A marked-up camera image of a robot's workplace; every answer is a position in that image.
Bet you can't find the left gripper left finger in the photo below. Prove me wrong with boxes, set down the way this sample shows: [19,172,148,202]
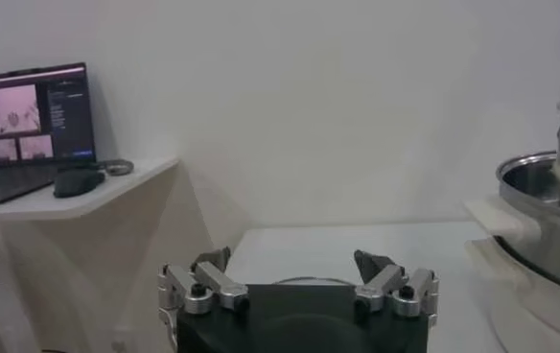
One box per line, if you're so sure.
[157,246,251,318]

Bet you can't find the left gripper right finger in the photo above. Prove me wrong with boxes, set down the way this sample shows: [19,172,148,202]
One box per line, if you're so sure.
[353,247,441,318]

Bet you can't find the glass pot lid cream handle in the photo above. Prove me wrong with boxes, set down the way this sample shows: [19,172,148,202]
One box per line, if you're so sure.
[273,275,356,287]

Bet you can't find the perforated steel steamer basket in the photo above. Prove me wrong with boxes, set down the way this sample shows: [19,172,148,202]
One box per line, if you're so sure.
[464,151,560,294]

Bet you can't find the round black puck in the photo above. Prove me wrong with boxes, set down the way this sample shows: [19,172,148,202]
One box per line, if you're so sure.
[101,158,135,177]

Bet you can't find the cream electric cooker base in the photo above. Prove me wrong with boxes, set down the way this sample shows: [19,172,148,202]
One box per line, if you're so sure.
[466,237,560,353]

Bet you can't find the white side table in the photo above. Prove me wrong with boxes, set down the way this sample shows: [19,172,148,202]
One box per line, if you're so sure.
[0,155,180,353]

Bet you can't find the black computer mouse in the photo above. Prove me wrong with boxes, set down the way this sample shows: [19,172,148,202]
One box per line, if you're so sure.
[52,167,107,200]

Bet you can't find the open black laptop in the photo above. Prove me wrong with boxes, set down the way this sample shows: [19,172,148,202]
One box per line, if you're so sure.
[0,61,98,207]

